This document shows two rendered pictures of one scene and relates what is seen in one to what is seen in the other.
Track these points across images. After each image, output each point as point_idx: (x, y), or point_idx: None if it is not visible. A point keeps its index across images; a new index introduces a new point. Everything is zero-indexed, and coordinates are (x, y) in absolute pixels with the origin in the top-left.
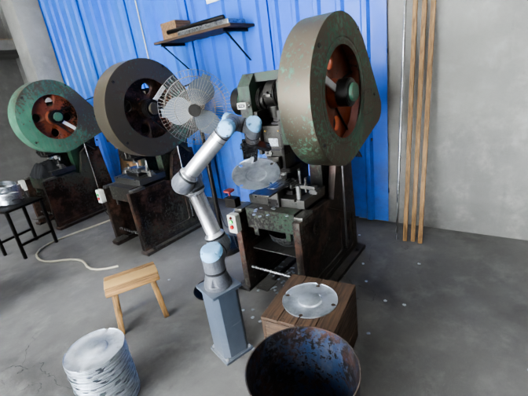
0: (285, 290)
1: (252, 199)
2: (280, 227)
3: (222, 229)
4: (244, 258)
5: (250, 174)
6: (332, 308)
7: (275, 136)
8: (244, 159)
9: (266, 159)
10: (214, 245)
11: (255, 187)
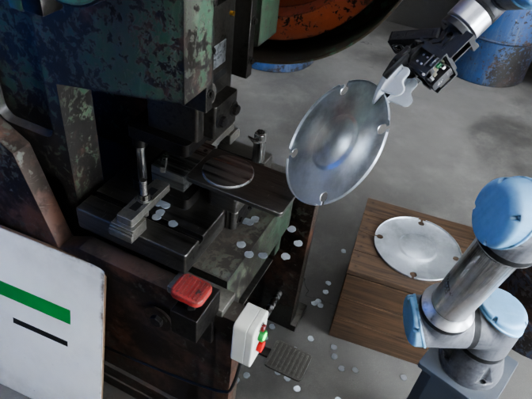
0: (400, 278)
1: (192, 260)
2: (275, 238)
3: (435, 284)
4: (234, 393)
5: (339, 149)
6: (429, 224)
7: (222, 34)
8: (436, 90)
9: (362, 82)
10: (494, 298)
11: (301, 184)
